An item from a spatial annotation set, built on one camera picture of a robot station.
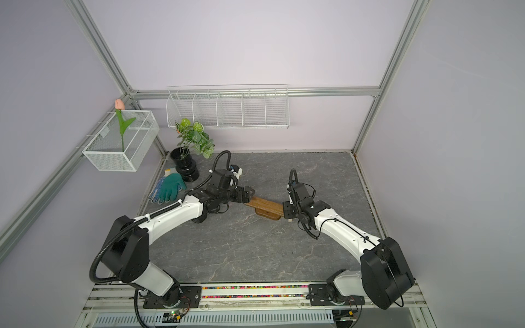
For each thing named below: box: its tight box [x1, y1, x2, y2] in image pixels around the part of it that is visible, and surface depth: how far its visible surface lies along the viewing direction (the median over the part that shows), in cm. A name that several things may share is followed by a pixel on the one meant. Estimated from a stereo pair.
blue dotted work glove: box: [147, 176, 165, 204], surface depth 104 cm
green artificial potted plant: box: [175, 117, 216, 160], surface depth 89 cm
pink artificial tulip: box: [114, 98, 137, 153], surface depth 85 cm
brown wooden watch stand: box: [243, 196, 284, 221], surface depth 91 cm
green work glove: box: [157, 168, 187, 205], surface depth 107 cm
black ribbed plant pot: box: [170, 146, 200, 183], surface depth 104 cm
